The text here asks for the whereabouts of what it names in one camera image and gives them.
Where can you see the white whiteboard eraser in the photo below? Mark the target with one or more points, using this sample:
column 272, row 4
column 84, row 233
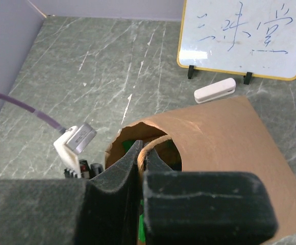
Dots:
column 215, row 90

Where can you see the green cassava chips bag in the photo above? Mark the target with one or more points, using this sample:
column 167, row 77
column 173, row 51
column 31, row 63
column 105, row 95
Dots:
column 141, row 232

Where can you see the small whiteboard yellow frame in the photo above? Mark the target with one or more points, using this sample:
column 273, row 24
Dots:
column 240, row 37

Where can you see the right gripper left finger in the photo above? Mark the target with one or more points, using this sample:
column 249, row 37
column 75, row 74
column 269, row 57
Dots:
column 102, row 210

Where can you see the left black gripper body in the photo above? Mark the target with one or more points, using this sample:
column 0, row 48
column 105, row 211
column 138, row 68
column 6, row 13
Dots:
column 87, row 171

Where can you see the brown paper bag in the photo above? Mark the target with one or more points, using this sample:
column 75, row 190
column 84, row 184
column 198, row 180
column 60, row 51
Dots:
column 223, row 135

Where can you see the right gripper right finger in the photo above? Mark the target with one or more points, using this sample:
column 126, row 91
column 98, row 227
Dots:
column 204, row 207

